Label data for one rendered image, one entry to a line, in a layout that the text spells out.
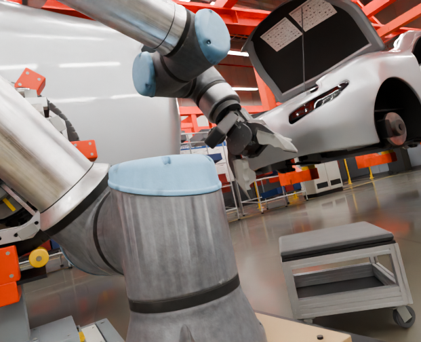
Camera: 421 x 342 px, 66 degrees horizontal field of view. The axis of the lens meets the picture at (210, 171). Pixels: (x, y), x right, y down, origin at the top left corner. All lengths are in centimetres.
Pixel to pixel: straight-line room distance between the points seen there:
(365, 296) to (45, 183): 109
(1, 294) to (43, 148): 75
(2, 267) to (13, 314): 24
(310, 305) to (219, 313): 91
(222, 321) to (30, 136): 36
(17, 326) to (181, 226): 108
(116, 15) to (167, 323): 44
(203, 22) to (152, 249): 39
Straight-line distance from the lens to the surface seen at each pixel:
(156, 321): 41
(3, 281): 122
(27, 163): 53
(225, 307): 41
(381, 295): 133
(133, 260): 41
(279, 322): 55
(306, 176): 489
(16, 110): 54
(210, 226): 40
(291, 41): 424
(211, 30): 61
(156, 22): 58
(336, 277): 162
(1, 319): 140
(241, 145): 69
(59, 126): 127
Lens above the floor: 59
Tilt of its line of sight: 4 degrees up
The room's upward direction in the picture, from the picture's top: 12 degrees counter-clockwise
